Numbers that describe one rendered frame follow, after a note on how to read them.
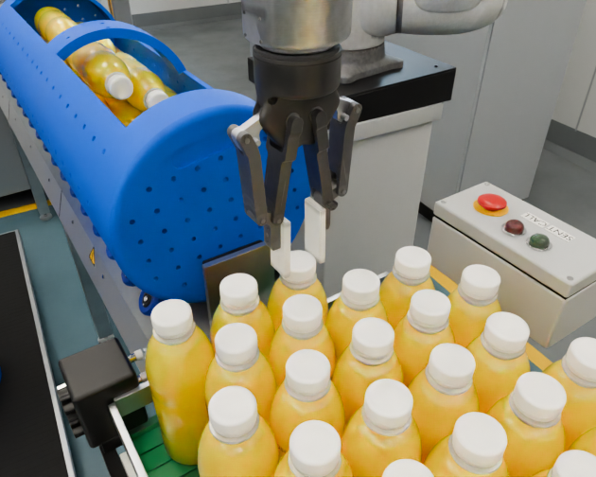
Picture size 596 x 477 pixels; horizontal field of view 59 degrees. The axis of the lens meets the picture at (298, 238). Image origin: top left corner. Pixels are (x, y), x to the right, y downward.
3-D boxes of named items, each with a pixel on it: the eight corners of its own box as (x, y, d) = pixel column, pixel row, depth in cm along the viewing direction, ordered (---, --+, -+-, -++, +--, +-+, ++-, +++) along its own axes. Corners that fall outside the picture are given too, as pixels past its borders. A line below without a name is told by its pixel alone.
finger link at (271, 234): (281, 205, 51) (254, 215, 50) (281, 248, 54) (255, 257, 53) (272, 199, 52) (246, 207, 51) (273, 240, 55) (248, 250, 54)
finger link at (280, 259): (290, 221, 52) (285, 223, 52) (290, 276, 56) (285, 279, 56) (275, 208, 54) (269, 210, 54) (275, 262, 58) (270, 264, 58)
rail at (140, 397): (384, 286, 78) (386, 271, 77) (388, 289, 78) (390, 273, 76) (117, 413, 61) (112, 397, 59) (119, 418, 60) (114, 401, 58)
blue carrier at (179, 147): (132, 83, 142) (93, -32, 123) (323, 247, 83) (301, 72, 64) (25, 121, 132) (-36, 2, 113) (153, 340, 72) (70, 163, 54)
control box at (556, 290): (472, 238, 80) (486, 178, 74) (596, 317, 66) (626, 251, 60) (424, 261, 75) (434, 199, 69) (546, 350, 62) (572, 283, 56)
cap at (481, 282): (452, 282, 58) (455, 269, 57) (484, 276, 59) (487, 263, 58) (470, 306, 55) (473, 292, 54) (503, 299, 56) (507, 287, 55)
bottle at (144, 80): (120, 44, 103) (156, 71, 90) (146, 70, 108) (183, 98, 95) (95, 70, 103) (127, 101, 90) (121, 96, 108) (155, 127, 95)
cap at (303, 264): (312, 263, 61) (312, 250, 60) (318, 285, 58) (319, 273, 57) (278, 266, 60) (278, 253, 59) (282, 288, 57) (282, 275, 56)
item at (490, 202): (489, 197, 70) (491, 188, 70) (511, 209, 68) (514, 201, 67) (470, 204, 69) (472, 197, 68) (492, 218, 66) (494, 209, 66)
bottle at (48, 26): (60, 2, 118) (83, 20, 106) (72, 34, 123) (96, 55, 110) (28, 11, 116) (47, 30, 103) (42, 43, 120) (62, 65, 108)
